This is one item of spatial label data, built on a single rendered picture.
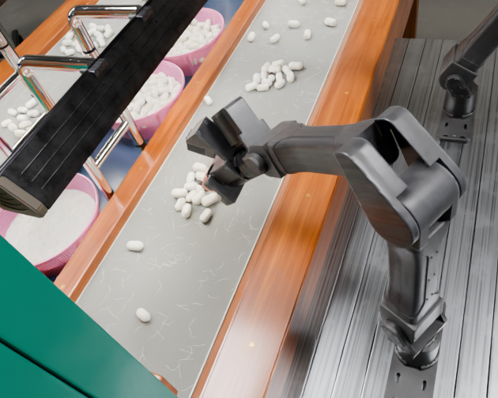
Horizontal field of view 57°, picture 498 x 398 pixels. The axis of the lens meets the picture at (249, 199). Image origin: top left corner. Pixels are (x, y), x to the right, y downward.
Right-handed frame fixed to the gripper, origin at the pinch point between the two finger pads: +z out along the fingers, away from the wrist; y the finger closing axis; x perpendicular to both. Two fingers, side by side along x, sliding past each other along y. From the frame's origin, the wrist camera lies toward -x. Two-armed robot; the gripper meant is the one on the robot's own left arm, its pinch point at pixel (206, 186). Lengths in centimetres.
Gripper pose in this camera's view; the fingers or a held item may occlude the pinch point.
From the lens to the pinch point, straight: 90.3
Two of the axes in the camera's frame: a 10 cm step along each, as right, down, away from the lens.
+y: -3.7, 7.7, -5.3
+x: 7.4, 5.8, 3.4
